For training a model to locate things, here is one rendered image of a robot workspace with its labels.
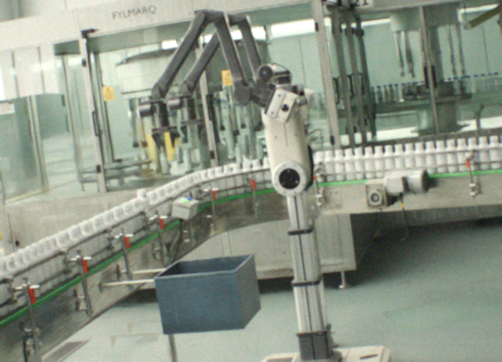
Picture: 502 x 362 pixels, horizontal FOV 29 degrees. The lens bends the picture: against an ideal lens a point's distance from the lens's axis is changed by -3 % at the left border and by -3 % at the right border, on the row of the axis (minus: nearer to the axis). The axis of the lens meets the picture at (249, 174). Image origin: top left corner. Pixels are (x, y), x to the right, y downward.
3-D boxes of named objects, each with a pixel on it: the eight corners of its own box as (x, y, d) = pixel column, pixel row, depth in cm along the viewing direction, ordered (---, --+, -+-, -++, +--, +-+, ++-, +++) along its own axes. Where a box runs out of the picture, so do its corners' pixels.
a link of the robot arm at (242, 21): (244, 7, 471) (249, 8, 480) (218, 16, 473) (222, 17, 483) (273, 95, 471) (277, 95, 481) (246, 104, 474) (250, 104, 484)
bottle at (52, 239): (65, 279, 355) (57, 234, 354) (67, 281, 350) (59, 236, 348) (48, 281, 354) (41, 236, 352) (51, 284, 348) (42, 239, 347)
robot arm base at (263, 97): (280, 88, 434) (270, 113, 436) (263, 81, 435) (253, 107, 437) (276, 89, 425) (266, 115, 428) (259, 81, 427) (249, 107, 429)
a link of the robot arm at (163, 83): (208, 16, 428) (214, 18, 439) (196, 9, 429) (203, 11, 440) (157, 101, 435) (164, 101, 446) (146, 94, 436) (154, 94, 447)
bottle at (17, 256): (29, 298, 327) (21, 250, 325) (36, 300, 322) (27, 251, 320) (13, 302, 323) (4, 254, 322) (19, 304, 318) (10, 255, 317)
